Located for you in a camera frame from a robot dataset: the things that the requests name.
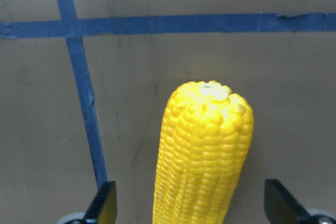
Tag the yellow corn cob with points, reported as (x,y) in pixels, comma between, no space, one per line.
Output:
(205,136)

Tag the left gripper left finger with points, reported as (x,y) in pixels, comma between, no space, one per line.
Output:
(103,208)

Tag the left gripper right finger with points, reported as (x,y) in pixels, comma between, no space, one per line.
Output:
(280,206)

